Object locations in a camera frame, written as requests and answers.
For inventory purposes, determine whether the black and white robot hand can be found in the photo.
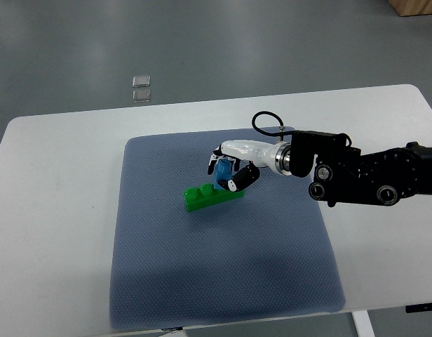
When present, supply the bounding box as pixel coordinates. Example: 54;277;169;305
208;140;290;192

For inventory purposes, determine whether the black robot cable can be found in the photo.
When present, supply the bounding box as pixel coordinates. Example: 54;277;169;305
251;111;294;138

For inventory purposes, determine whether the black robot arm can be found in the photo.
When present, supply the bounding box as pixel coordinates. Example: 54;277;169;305
276;131;432;207

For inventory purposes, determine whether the white table leg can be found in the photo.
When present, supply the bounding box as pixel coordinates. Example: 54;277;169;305
351;310;375;337

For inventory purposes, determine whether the blue toy block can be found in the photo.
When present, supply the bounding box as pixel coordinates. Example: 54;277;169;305
213;159;232;190

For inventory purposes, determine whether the upper metal floor plate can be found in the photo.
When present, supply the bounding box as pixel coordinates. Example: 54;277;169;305
132;74;151;88

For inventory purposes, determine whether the wooden furniture corner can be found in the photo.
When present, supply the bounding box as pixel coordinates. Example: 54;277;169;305
388;0;432;17

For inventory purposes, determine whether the black table control panel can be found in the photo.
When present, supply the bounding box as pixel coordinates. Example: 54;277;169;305
405;303;432;313

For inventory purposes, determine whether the green four-stud toy block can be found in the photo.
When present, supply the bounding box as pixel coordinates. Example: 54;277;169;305
184;183;245;212

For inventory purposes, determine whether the blue-grey textured mat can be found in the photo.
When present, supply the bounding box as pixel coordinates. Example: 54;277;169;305
109;129;345;330

